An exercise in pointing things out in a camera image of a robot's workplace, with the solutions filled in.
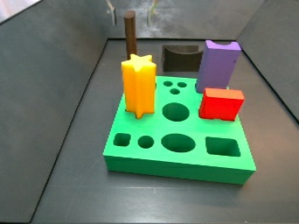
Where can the brown two-legged block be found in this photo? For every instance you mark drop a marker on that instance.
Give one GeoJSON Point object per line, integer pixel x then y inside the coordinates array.
{"type": "Point", "coordinates": [129, 22]}

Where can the green shape sorter board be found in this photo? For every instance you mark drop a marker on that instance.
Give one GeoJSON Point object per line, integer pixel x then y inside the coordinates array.
{"type": "Point", "coordinates": [173, 144]}

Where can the red square block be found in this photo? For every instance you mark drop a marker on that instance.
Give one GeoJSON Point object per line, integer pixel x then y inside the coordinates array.
{"type": "Point", "coordinates": [220, 104]}

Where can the yellow star block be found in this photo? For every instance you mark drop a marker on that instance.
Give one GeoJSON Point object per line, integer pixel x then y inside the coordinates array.
{"type": "Point", "coordinates": [139, 74]}

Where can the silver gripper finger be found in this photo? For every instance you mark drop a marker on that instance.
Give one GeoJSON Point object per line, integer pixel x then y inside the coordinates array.
{"type": "Point", "coordinates": [112, 12]}
{"type": "Point", "coordinates": [151, 11]}

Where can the purple tall block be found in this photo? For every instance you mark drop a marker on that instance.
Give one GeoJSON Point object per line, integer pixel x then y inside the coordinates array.
{"type": "Point", "coordinates": [217, 63]}

